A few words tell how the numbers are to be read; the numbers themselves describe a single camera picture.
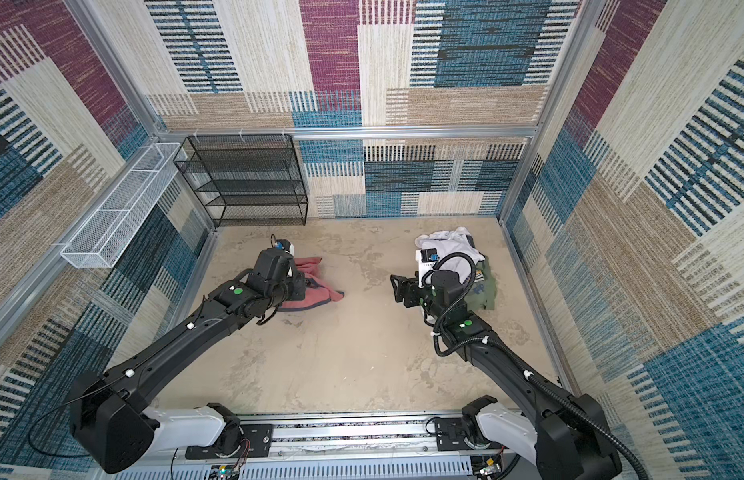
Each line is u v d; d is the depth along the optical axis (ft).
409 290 2.33
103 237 2.34
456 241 3.45
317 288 2.83
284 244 2.34
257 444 2.40
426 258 2.26
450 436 2.39
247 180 3.62
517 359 1.64
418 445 2.41
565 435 1.30
